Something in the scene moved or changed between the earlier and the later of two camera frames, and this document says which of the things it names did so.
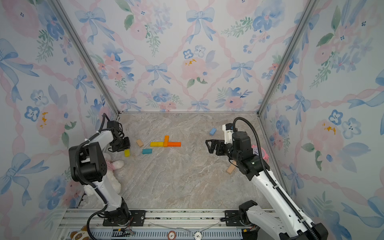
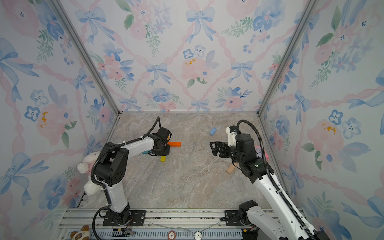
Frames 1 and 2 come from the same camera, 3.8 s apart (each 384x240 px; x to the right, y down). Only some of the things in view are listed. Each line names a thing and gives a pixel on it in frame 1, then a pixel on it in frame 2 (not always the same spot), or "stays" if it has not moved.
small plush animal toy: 83,234 stays
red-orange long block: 174,144 stays
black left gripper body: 121,144 → 165,151
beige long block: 231,168 stays
